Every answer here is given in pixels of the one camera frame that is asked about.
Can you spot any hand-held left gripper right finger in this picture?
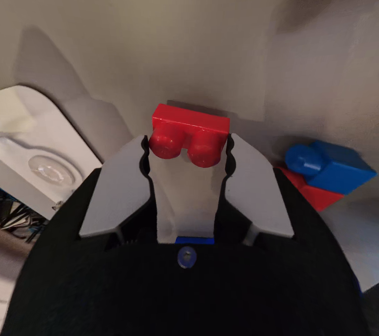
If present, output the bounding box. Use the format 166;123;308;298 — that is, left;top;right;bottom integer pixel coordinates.
213;133;295;238

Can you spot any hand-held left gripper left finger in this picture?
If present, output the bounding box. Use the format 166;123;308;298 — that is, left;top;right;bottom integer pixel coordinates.
79;135;158;238

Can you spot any red one-stud block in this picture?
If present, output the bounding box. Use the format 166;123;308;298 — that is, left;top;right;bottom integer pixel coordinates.
278;167;345;212

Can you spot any blue one-stud block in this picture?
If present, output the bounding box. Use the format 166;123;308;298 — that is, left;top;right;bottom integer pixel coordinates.
285;140;378;196

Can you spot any red two-stud block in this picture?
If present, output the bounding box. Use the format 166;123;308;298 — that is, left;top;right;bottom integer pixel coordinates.
148;103;231;168

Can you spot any grey desk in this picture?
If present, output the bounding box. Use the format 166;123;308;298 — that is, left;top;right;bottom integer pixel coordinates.
0;0;379;292

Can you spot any white tilting stand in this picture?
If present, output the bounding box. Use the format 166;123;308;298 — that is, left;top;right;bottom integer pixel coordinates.
0;85;102;220

